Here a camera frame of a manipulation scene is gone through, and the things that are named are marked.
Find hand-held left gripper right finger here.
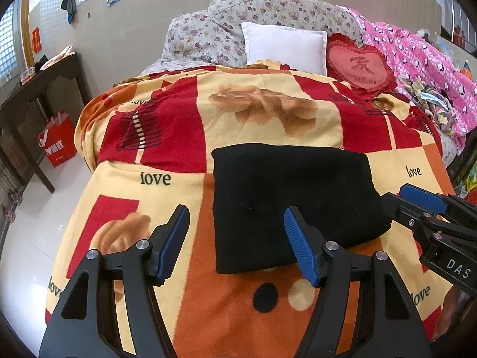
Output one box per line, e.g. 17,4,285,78
284,206,433,358

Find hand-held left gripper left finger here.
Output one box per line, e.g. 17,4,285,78
39,204,191,358

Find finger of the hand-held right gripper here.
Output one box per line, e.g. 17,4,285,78
400,183,477,220
381,192,477,254

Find black pants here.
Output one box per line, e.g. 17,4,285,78
212,142,392,274

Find person's right hand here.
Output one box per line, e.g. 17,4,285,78
436,287,477,338

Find colourful ruffled cloth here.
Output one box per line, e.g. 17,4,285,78
397,75,466,137

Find blue face mask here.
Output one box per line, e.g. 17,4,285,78
412,86,448,109

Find printed red yellow blanket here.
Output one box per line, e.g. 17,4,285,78
45,63,461,358

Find pink printed quilt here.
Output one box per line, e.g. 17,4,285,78
337,5,477,138

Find red heart cushion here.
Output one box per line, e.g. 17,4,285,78
326,33,397,99

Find red shopping bag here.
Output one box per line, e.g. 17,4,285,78
37,110,78,168

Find metal folding gate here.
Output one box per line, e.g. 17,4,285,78
0,78,41,232

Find white pillow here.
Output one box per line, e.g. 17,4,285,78
241,21,329,77

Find dark wooden table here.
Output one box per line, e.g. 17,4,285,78
0,52,92,195

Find floral grey quilt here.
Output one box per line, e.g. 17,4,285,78
140,0,364,77

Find pink cloth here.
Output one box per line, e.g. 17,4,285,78
39,45,75,71

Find glass block window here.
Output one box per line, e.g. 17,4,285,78
0,0,19,81

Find dark hanging towel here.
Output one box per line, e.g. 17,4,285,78
61,0,77,25

